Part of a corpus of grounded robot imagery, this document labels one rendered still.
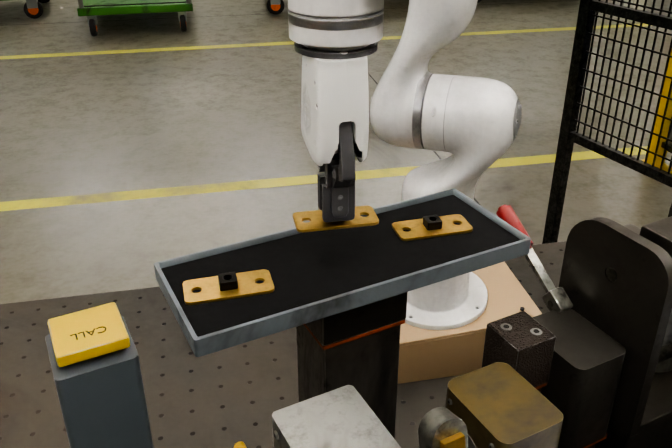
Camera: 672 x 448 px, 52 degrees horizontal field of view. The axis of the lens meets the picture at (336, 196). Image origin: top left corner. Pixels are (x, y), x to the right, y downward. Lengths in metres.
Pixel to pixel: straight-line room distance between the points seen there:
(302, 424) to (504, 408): 0.19
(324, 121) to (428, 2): 0.45
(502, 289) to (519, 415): 0.67
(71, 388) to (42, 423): 0.63
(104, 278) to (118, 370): 2.29
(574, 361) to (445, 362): 0.54
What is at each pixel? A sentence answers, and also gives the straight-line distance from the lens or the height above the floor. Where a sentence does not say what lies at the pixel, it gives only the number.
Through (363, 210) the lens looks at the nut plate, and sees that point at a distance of 0.71.
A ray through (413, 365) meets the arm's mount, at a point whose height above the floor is 0.74.
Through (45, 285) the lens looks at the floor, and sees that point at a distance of 2.96.
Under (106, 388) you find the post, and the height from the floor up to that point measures 1.12.
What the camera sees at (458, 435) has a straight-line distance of 0.62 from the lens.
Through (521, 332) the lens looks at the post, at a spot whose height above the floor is 1.10.
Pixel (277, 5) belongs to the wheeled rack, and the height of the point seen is 0.09.
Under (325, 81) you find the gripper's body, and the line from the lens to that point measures 0.59.
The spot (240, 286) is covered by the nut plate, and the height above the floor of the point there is 1.16.
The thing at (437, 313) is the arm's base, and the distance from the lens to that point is 1.24.
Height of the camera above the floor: 1.54
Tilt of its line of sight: 27 degrees down
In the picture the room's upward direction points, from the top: straight up
